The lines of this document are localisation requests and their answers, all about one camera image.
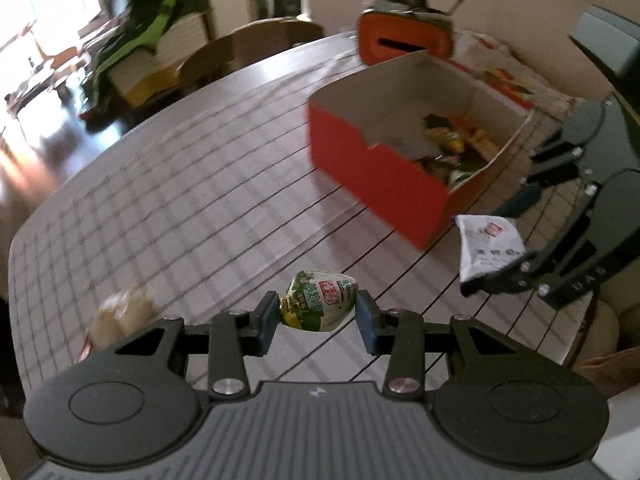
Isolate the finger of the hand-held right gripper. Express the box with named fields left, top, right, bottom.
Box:
left=499, top=101, right=607, bottom=219
left=469, top=184, right=602, bottom=296

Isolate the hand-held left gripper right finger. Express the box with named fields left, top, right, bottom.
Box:
left=354, top=291, right=522, bottom=402

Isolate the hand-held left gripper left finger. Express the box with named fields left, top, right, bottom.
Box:
left=112, top=291, right=279, bottom=402

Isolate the green yellow snack packet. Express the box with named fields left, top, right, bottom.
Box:
left=278, top=269, right=361, bottom=332

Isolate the white snack packet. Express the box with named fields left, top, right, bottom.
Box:
left=454, top=213, right=528, bottom=296

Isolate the cream snack packet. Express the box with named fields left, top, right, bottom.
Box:
left=89, top=289, right=157, bottom=352

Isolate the orange cardboard box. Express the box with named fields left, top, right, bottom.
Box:
left=306, top=50, right=537, bottom=252

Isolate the beige cushion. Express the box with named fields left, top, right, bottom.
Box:
left=572, top=300, right=640, bottom=397

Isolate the colourful printed bag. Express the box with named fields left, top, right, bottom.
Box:
left=450, top=29, right=583, bottom=117

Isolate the orange tissue holder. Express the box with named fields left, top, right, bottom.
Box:
left=356, top=0, right=457, bottom=67

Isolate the brown chair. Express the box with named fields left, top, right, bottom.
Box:
left=179, top=17, right=327, bottom=97

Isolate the white yellow box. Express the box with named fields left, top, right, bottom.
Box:
left=109, top=12, right=212, bottom=109

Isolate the green cloth pile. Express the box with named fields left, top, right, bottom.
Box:
left=80, top=0, right=211, bottom=118

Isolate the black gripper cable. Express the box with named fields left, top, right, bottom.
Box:
left=565, top=300, right=602, bottom=367

